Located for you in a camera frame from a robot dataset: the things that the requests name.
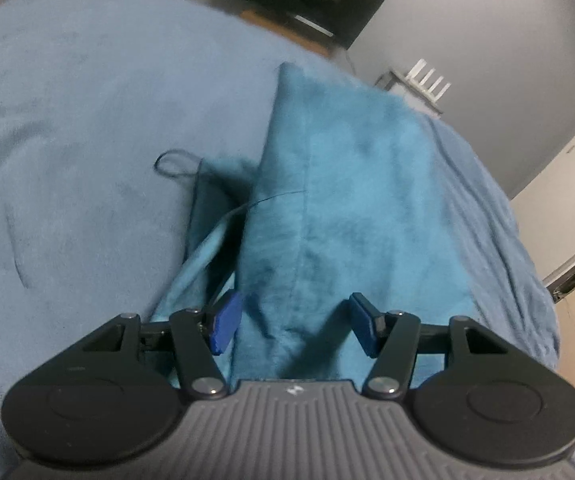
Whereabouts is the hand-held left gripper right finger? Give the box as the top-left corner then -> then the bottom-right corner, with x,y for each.
348,292 -> 509,401

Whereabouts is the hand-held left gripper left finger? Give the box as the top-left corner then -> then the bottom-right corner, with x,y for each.
80,292 -> 244,402

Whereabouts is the teal garment with black drawstring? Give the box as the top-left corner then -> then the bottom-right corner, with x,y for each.
149,62 -> 484,382

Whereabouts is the blue bed blanket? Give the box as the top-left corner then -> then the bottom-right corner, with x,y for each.
0,0 -> 575,480

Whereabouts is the small grey side table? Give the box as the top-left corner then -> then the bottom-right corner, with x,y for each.
373,71 -> 443,118

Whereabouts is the white router with antennas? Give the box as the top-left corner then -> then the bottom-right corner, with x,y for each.
403,59 -> 452,107

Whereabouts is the wooden television stand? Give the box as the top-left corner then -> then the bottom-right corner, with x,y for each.
239,9 -> 339,60

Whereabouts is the beige door with black handle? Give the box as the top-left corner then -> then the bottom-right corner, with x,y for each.
510,95 -> 575,441

